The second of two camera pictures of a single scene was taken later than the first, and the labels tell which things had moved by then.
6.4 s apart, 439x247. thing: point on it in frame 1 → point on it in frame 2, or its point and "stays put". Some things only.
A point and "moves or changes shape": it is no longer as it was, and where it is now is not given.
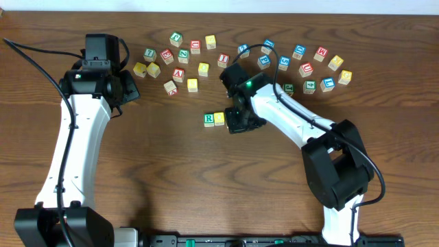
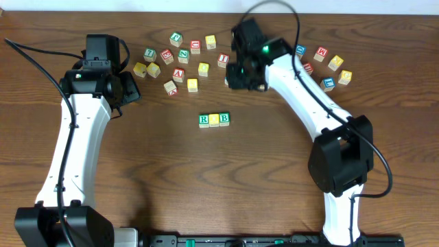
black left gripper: (129, 88) stays put
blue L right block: (327, 84) stays put
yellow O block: (203, 69) stays put
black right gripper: (234, 127) → (235, 82)
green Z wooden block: (183, 55) stays put
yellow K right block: (335, 62) stays put
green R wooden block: (209, 120) moves or changes shape
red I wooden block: (223, 60) stays put
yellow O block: (219, 119) moves or changes shape
